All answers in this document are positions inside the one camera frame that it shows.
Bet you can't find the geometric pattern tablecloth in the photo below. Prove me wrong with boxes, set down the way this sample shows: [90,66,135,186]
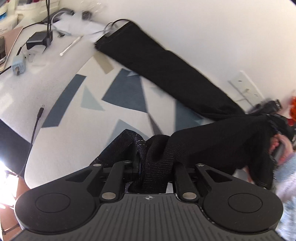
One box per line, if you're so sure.
[0,39,209,186]

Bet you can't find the person right hand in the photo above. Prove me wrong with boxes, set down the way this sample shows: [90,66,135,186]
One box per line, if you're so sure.
[268,133,294,166]

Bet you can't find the blue grey power adapter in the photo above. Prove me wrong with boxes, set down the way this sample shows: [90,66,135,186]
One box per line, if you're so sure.
[11,54,26,76]

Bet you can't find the white wall socket panel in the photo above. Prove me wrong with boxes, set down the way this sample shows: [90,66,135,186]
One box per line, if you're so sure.
[228,71,265,113]

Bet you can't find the black power brick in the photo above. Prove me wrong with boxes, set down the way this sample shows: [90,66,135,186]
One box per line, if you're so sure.
[26,31,53,50]

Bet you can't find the black denim jeans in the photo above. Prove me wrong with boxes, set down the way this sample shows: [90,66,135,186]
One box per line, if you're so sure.
[95,22,276,193]

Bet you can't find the black desk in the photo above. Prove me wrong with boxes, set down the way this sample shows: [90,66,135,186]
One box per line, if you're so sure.
[0,120,30,177]

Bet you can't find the orange artificial flowers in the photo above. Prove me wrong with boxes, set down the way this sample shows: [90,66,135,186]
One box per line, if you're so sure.
[288,96,296,126]

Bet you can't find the black usb cable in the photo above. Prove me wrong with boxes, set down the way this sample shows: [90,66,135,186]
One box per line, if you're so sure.
[17,104,46,178]

